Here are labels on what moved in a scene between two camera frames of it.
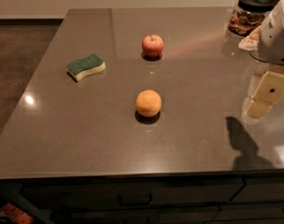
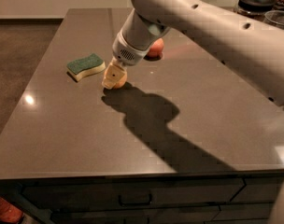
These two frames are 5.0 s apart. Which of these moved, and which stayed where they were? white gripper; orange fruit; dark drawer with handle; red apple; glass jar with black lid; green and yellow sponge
Moved: white gripper; orange fruit
Stayed: green and yellow sponge; dark drawer with handle; glass jar with black lid; red apple
